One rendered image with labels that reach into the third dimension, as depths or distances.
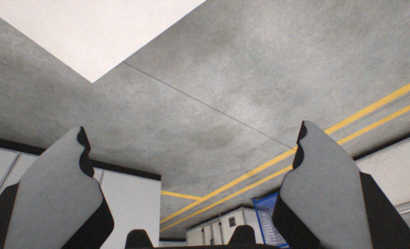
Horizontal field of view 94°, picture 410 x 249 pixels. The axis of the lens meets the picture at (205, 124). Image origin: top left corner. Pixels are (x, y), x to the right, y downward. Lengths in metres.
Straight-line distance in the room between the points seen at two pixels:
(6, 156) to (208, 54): 2.14
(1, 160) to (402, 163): 4.72
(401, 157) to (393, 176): 0.29
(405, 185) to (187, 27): 3.38
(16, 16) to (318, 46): 1.73
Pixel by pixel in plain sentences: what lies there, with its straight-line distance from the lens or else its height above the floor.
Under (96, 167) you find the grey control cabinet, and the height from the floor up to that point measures 0.09.
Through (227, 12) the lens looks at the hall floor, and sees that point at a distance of 1.44.
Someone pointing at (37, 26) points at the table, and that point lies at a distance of 0.59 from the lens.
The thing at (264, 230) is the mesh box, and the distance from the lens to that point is 4.35.
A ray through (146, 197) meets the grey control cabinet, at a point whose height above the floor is 0.38.
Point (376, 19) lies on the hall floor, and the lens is 1.99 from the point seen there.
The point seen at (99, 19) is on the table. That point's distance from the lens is 0.52.
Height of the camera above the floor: 1.32
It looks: 40 degrees down
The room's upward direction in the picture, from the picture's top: 172 degrees clockwise
